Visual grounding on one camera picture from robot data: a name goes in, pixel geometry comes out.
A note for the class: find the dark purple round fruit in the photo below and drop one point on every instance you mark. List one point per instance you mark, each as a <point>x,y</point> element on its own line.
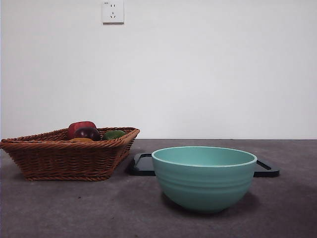
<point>86,134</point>

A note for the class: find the white wall socket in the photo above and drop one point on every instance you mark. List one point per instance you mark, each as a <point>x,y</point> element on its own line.
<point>113,12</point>

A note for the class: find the red bell pepper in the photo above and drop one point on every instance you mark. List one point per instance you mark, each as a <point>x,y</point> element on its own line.
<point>80,125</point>

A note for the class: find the green avocado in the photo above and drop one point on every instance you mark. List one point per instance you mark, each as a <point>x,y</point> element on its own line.
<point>112,134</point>

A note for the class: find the black rectangular tray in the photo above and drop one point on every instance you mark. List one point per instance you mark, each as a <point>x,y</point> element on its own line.
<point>142,166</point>

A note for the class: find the teal ribbed bowl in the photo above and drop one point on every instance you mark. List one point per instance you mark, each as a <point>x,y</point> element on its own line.
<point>203,188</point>

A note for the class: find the brown wicker basket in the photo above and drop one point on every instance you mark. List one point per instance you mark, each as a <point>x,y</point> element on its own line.
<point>62,161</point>

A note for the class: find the orange-brown round fruit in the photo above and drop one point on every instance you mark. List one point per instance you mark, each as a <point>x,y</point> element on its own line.
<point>80,140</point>

